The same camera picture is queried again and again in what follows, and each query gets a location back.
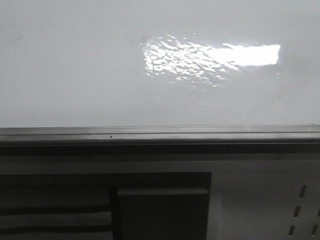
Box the white whiteboard surface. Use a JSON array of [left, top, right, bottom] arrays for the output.
[[0, 0, 320, 128]]

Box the grey aluminium whiteboard tray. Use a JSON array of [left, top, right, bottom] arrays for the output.
[[0, 124, 320, 156]]

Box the dark grey panel box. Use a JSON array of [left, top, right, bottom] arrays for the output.
[[117, 187, 209, 240]]

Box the white perforated metal stand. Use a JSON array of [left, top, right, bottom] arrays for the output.
[[0, 153, 320, 240]]

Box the dark slatted rack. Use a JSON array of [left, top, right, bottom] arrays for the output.
[[0, 172, 211, 240]]

